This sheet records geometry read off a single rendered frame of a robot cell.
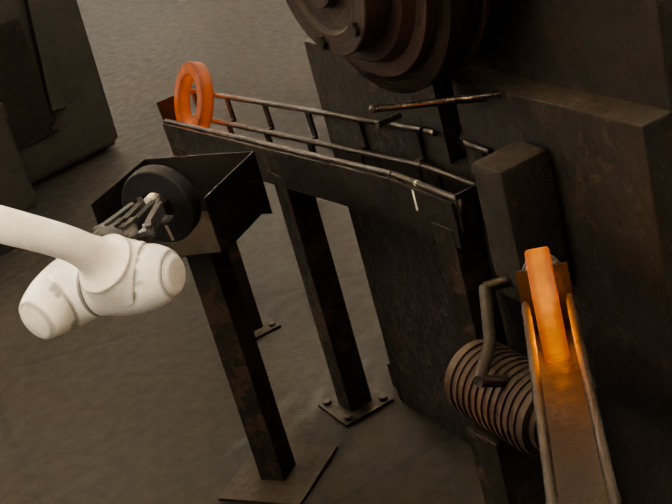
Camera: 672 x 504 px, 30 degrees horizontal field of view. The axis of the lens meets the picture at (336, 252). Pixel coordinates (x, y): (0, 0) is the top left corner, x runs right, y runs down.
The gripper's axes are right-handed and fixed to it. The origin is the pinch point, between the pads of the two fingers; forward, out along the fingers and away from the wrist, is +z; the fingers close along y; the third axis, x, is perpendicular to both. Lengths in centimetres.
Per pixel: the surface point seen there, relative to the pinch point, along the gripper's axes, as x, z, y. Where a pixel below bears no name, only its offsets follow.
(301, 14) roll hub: 32, 1, 40
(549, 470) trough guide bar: 4, -74, 95
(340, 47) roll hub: 28, -5, 48
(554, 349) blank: -2, -44, 87
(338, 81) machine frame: 6.6, 31.3, 26.6
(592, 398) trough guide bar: 2, -59, 96
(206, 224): -12.7, 11.0, 0.2
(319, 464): -72, 8, 9
